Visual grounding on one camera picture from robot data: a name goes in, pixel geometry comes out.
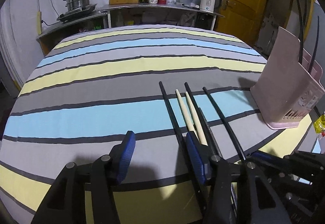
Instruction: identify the white electric kettle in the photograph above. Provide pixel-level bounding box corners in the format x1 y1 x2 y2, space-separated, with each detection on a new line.
199 0 222 13

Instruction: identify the black induction cooker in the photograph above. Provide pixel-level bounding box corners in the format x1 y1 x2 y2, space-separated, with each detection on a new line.
57 4 96 22

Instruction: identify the low wooden side shelf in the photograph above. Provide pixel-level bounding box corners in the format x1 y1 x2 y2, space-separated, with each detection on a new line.
36 11 108 56

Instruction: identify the black chopstick beside wooden pair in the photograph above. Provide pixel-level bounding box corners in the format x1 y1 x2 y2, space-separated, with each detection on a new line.
184 82 223 157

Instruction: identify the metal kitchen shelf table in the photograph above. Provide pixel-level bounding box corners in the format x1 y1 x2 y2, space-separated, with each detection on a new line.
99 3 223 31

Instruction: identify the striped tablecloth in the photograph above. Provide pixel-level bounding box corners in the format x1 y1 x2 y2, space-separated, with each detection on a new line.
1 25 321 223

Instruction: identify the pink plastic utensil holder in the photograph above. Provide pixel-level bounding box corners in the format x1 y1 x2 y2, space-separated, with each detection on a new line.
250 27 324 130

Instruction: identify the black chopstick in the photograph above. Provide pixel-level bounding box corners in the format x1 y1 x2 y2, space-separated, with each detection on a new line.
289 0 305 65
159 81 188 159
203 87 246 161
308 15 321 73
184 82 223 157

